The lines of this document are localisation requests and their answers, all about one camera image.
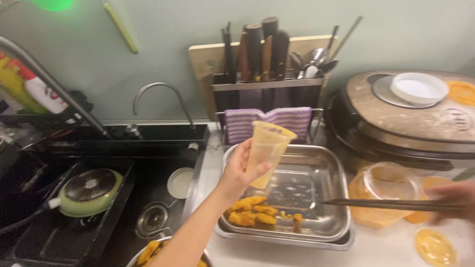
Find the person's left hand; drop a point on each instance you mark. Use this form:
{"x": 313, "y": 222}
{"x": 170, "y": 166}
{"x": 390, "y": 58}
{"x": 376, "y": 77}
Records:
{"x": 232, "y": 174}

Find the person's right hand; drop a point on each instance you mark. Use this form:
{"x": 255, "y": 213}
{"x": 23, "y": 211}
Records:
{"x": 454, "y": 204}

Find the person's right fingers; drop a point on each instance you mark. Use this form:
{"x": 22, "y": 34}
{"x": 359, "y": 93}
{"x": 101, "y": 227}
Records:
{"x": 443, "y": 213}

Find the dark long chopstick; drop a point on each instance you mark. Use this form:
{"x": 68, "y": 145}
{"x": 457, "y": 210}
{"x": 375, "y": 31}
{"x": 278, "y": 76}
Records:
{"x": 371, "y": 202}
{"x": 386, "y": 207}

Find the yellow translucent plastic cup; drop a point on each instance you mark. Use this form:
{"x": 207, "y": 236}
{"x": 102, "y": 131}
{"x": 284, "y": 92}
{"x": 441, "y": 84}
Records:
{"x": 268, "y": 150}

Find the orange plastic cup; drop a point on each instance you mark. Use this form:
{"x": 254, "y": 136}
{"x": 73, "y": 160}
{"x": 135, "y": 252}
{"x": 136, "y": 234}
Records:
{"x": 434, "y": 181}

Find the yellow plastic lid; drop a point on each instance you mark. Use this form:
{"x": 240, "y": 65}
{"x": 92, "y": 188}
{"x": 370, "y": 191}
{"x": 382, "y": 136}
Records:
{"x": 463, "y": 92}
{"x": 435, "y": 247}

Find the clear plastic tub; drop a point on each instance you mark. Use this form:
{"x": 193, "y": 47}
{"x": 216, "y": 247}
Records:
{"x": 382, "y": 185}

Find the large dusty rice cooker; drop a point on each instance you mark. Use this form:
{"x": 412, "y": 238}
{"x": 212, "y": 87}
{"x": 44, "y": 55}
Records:
{"x": 400, "y": 126}

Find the perforated steel tray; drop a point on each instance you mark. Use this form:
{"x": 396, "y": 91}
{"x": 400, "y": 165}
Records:
{"x": 319, "y": 193}

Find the white round lid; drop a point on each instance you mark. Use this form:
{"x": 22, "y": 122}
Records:
{"x": 419, "y": 89}

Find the steel outer tray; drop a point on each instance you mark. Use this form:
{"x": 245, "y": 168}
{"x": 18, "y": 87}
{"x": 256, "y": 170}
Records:
{"x": 297, "y": 244}

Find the heap of yellow fried pieces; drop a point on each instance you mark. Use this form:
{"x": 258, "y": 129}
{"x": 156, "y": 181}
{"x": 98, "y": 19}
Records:
{"x": 248, "y": 213}

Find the bunch of steel spoons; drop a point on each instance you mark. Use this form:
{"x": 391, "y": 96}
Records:
{"x": 315, "y": 61}

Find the black knife rack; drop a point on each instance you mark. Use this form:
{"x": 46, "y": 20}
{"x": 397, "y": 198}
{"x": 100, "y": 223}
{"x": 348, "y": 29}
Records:
{"x": 259, "y": 92}

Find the purple striped dish cloth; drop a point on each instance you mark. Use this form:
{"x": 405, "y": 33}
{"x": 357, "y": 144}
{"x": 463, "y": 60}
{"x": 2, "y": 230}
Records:
{"x": 241, "y": 124}

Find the small white dish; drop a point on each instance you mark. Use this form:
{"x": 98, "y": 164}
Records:
{"x": 180, "y": 183}

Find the bundle of black chopsticks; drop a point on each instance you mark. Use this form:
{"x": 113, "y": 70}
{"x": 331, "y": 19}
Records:
{"x": 229, "y": 55}

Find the wooden cutting board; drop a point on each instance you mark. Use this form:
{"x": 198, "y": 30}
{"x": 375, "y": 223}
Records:
{"x": 206, "y": 59}

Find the steel sink strainer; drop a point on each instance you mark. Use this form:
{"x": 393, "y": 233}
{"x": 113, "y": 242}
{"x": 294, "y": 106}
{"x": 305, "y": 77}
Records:
{"x": 152, "y": 219}

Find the yellow fried food in bowl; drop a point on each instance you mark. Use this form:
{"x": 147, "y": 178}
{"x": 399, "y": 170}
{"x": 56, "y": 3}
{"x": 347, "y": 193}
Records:
{"x": 150, "y": 250}

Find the chrome curved faucet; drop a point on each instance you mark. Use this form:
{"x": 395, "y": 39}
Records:
{"x": 163, "y": 86}

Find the round steel bowl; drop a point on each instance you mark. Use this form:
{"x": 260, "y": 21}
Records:
{"x": 135, "y": 256}

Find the steel sink knob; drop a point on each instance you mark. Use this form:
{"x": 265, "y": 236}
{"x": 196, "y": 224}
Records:
{"x": 133, "y": 130}

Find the black kitchen sink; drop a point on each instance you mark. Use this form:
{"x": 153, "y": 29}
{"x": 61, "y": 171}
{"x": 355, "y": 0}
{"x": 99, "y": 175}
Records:
{"x": 118, "y": 237}

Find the green frying pan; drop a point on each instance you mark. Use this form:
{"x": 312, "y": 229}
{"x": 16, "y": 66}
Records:
{"x": 89, "y": 193}

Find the yellow-green stick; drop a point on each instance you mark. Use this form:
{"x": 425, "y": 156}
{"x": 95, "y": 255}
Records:
{"x": 120, "y": 28}

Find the dark grey faucet pipe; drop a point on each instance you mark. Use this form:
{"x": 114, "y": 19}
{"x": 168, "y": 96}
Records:
{"x": 55, "y": 87}

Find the white red bottle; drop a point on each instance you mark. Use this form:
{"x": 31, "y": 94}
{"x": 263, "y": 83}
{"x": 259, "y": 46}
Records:
{"x": 44, "y": 94}

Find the yellow detergent bottle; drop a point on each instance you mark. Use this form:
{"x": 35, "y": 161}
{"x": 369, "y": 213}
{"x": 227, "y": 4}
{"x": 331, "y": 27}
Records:
{"x": 13, "y": 87}

